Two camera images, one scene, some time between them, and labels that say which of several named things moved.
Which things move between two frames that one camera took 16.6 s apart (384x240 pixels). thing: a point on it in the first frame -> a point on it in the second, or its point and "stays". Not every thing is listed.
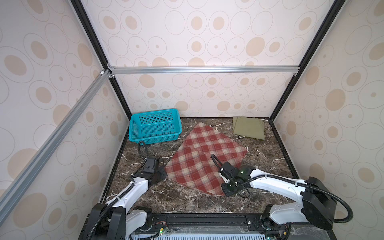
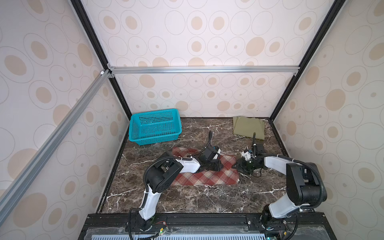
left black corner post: (84, 18) stays
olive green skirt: (251, 127) stays
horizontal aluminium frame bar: (205, 69) stays
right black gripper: (227, 194) -> (242, 162)
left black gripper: (163, 174) -> (218, 168)
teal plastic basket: (155, 127) stays
